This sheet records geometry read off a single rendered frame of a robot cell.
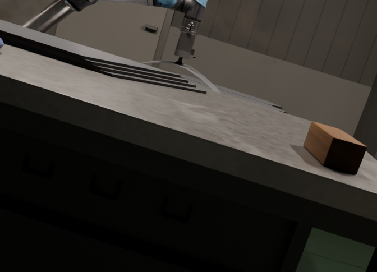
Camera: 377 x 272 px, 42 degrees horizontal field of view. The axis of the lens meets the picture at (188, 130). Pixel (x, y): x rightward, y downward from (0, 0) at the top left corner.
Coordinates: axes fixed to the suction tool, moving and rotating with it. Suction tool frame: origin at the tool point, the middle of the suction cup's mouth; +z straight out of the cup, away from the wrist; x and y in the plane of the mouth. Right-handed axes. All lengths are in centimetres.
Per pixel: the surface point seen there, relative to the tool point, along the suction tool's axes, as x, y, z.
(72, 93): 22, -137, -5
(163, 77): 8, -97, -6
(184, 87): 2, -97, -5
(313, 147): -19, -131, -6
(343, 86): -181, 279, -3
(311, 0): -122, 284, -73
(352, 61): -182, 280, -30
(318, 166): -18, -139, -5
